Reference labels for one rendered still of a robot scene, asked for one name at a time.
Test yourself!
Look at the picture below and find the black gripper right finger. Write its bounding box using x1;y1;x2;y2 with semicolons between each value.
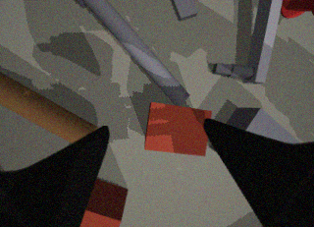
204;118;314;227

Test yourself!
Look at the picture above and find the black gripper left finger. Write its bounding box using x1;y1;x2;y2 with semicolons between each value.
0;126;110;227

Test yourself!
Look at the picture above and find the black-headed mallet with wooden handle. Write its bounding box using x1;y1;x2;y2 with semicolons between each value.
0;72;98;142

